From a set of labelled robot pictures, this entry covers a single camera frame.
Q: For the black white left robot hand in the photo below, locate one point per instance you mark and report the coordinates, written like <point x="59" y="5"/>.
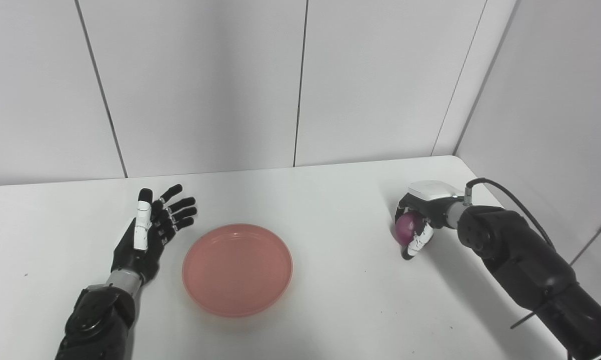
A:
<point x="135" y="260"/>

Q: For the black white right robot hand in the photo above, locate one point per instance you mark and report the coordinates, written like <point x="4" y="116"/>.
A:
<point x="433" y="195"/>

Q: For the purple red onion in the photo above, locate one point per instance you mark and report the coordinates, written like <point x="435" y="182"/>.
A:
<point x="408" y="229"/>

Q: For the pink round plate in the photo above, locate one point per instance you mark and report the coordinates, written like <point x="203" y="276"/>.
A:
<point x="237" y="270"/>

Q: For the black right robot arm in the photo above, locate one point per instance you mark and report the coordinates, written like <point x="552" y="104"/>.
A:
<point x="525" y="262"/>

